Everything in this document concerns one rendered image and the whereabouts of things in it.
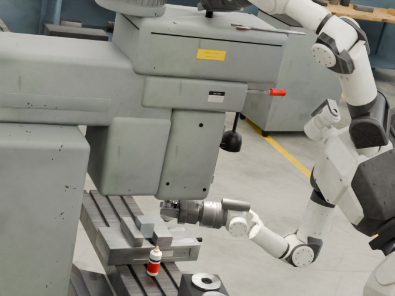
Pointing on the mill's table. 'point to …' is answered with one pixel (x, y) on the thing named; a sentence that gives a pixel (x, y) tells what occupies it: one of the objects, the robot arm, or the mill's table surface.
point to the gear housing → (193, 94)
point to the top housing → (201, 45)
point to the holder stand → (201, 285)
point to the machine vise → (144, 244)
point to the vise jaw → (161, 233)
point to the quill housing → (190, 154)
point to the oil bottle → (154, 262)
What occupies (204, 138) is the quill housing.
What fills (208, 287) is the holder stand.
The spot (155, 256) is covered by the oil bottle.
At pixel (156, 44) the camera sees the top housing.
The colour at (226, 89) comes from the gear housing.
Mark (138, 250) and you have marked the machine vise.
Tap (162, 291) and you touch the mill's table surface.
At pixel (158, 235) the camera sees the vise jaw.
